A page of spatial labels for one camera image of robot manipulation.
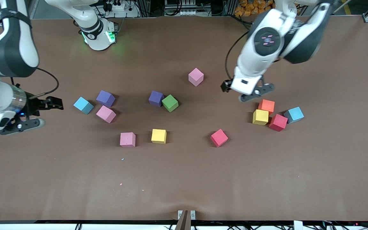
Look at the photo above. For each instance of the pink foam cube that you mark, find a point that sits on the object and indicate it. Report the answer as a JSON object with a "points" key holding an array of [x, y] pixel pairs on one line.
{"points": [[127, 139], [106, 114], [195, 77]]}

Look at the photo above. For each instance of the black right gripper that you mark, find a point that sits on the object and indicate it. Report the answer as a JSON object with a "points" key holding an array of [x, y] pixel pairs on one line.
{"points": [[34, 107]]}

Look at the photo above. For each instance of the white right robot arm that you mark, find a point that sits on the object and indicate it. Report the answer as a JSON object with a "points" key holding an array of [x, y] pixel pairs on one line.
{"points": [[14, 51]]}

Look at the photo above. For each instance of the purple foam cube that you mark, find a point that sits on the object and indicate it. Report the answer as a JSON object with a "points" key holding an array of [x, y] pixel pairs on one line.
{"points": [[156, 98], [105, 98]]}

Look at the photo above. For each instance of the yellow foam cube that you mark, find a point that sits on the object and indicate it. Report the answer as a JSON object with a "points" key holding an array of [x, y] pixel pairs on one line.
{"points": [[158, 136], [260, 117]]}

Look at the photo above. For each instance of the white power strip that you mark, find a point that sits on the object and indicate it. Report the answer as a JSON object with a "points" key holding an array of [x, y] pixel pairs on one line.
{"points": [[125, 14]]}

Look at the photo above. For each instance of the green foam cube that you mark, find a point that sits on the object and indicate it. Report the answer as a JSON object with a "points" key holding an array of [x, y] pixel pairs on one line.
{"points": [[170, 103]]}

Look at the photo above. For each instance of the orange foam cube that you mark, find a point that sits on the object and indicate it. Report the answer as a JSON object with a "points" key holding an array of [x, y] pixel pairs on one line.
{"points": [[266, 106]]}

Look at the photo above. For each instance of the white vented device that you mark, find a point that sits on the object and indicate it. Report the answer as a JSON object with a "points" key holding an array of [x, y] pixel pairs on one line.
{"points": [[179, 8]]}

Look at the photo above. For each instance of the blue foam cube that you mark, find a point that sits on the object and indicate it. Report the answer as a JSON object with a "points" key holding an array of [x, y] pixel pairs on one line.
{"points": [[294, 114], [83, 105]]}

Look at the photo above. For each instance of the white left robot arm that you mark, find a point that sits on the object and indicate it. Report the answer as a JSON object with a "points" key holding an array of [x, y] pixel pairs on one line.
{"points": [[251, 60]]}

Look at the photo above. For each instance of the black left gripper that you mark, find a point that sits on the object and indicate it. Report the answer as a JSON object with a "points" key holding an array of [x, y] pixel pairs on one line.
{"points": [[225, 86]]}

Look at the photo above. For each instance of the small white bracket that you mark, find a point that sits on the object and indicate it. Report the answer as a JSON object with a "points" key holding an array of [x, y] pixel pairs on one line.
{"points": [[193, 215]]}

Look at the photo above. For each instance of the red foam cube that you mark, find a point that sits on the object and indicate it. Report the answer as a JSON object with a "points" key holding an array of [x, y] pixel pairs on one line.
{"points": [[219, 137], [278, 122]]}

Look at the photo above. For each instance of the bag of orange objects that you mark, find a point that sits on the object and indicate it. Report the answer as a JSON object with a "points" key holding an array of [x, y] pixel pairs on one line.
{"points": [[251, 6]]}

